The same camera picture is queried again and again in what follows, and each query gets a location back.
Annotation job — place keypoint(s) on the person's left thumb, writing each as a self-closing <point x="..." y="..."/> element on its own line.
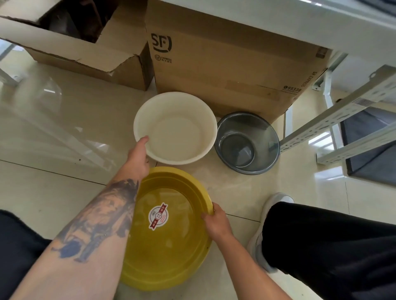
<point x="142" y="142"/>

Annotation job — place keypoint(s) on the person's right leg black trousers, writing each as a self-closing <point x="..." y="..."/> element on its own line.
<point x="334" y="250"/>

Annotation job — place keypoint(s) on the white plastic basin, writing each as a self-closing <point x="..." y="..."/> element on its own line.
<point x="179" y="133"/>

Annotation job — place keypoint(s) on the person's right thumb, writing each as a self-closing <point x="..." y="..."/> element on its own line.
<point x="206" y="217"/>

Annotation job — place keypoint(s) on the white shoe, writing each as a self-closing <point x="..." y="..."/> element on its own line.
<point x="266" y="216"/>

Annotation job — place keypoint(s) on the person's left forearm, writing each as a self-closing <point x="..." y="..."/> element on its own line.
<point x="92" y="235"/>

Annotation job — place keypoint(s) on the dark items in cardboard box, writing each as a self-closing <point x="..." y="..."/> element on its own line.
<point x="77" y="18"/>

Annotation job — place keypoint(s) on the person's left leg black trousers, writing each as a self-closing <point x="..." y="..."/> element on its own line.
<point x="18" y="247"/>

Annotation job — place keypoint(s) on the person's right hand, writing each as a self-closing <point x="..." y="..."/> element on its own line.
<point x="218" y="225"/>

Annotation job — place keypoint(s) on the large closed cardboard box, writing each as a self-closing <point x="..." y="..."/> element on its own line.
<point x="235" y="68"/>

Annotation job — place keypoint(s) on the open torn cardboard box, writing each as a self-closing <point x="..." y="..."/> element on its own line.
<point x="92" y="52"/>

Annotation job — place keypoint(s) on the long perforated metal rail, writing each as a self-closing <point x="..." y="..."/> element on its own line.
<point x="340" y="109"/>

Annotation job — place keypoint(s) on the person's leg black trousers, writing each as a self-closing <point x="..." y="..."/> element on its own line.
<point x="18" y="247"/>
<point x="334" y="250"/>

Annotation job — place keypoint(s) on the person's right forearm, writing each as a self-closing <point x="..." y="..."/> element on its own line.
<point x="247" y="272"/>

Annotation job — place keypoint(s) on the short perforated metal rail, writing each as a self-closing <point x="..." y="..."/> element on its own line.
<point x="359" y="145"/>

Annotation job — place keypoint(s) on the person's left hand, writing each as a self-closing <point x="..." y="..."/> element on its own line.
<point x="137" y="160"/>

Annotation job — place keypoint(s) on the dark grey floor mat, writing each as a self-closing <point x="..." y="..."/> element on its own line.
<point x="374" y="160"/>

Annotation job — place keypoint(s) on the yellow plastic basin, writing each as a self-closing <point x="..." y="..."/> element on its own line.
<point x="167" y="247"/>

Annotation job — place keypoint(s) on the white metal table leg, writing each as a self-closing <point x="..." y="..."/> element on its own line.
<point x="329" y="92"/>

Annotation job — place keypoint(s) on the grey transparent plastic basin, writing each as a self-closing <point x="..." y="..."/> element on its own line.
<point x="247" y="145"/>

